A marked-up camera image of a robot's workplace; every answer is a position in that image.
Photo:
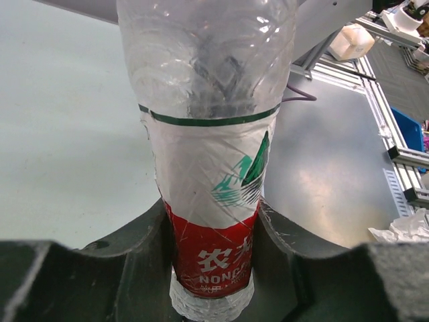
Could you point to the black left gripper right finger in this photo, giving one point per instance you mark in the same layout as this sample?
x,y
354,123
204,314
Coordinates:
x,y
299,276

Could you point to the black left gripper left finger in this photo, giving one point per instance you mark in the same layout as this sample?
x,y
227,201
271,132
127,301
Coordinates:
x,y
124,276

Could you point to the clear red-label water bottle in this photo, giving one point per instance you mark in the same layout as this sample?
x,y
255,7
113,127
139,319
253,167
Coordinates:
x,y
209,78

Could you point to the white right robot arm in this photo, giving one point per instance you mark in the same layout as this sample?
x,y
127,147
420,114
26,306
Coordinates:
x,y
316,20

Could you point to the blue plastic bin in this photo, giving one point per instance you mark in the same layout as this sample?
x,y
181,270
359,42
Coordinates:
x,y
410,129

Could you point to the white plastic jug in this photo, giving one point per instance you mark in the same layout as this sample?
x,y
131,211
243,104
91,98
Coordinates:
x,y
352,42

